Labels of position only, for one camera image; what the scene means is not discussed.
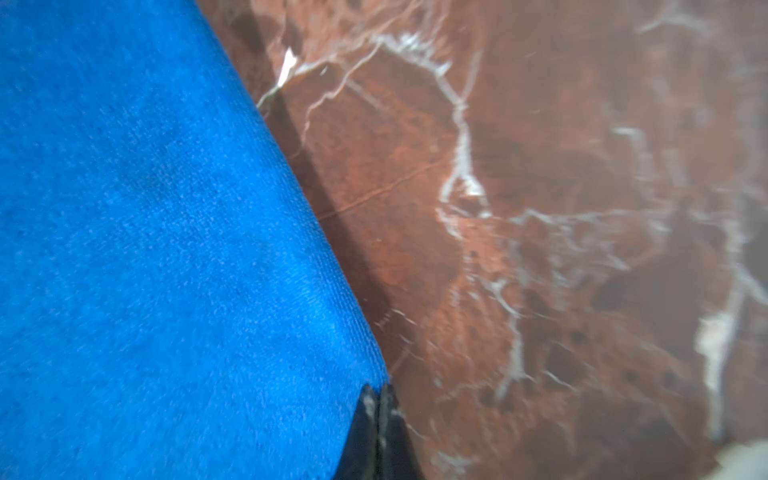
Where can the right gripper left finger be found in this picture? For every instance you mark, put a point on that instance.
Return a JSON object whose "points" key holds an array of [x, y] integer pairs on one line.
{"points": [[359, 456]]}

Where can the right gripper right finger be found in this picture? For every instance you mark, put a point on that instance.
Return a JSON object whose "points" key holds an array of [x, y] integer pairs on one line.
{"points": [[396, 457]]}

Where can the blue towel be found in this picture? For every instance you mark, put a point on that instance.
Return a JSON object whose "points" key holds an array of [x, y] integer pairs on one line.
{"points": [[170, 306]]}

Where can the pale yellow cloth piece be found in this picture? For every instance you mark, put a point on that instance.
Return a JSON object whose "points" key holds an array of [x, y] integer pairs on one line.
{"points": [[742, 462]]}

